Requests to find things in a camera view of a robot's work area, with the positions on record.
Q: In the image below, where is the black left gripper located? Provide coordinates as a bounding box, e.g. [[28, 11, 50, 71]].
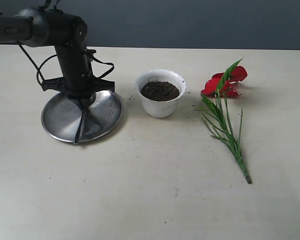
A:
[[41, 43, 115, 98]]

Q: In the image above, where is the steel spork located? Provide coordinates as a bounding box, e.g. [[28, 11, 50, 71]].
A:
[[73, 97, 90, 145]]

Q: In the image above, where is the white ceramic flower pot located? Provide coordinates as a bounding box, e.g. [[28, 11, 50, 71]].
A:
[[136, 69, 187, 119]]

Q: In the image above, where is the artificial red flower stem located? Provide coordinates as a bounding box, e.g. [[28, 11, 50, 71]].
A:
[[199, 59, 253, 185]]

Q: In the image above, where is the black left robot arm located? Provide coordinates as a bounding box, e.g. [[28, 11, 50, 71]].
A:
[[0, 6, 115, 98]]

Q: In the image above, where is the dark potting soil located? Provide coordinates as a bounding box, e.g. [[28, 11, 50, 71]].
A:
[[141, 81, 180, 102]]

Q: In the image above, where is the round steel plate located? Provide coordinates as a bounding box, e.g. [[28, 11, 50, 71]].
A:
[[41, 90, 123, 144]]

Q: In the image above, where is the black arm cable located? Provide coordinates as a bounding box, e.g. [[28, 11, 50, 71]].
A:
[[17, 0, 115, 87]]

